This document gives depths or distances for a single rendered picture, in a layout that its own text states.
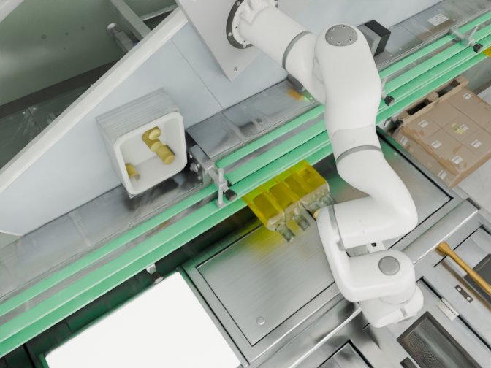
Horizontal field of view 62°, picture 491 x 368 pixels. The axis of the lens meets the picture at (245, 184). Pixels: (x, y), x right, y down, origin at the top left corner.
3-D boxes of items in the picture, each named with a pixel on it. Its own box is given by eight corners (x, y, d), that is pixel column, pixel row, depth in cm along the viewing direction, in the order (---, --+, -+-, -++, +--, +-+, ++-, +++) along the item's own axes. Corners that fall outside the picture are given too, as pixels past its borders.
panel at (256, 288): (40, 358, 108) (99, 485, 95) (36, 355, 106) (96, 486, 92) (297, 193, 142) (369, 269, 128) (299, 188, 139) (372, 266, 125)
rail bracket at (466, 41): (444, 33, 149) (475, 55, 143) (454, 16, 143) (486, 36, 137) (451, 30, 150) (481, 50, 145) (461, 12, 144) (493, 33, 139)
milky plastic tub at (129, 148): (115, 175, 110) (131, 198, 107) (94, 118, 91) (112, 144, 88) (171, 146, 117) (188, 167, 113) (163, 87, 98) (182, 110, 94)
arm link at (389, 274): (397, 225, 90) (330, 241, 94) (391, 181, 73) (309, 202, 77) (421, 299, 82) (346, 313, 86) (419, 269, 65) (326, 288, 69)
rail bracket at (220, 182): (202, 189, 118) (227, 221, 112) (199, 153, 104) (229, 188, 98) (210, 184, 119) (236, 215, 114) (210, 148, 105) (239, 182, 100)
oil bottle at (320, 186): (272, 159, 134) (316, 206, 125) (274, 149, 129) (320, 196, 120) (286, 152, 136) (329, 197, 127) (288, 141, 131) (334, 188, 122)
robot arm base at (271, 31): (218, 12, 88) (266, 49, 81) (259, -32, 87) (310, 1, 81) (242, 52, 102) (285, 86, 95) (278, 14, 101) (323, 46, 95)
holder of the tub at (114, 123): (119, 184, 115) (132, 204, 112) (95, 117, 92) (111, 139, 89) (172, 156, 121) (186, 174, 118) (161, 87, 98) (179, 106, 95)
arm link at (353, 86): (331, 173, 80) (338, 124, 65) (308, 79, 91) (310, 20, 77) (380, 165, 79) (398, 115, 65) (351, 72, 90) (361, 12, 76)
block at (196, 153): (188, 169, 119) (201, 186, 116) (185, 149, 111) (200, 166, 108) (198, 163, 120) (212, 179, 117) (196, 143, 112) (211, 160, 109)
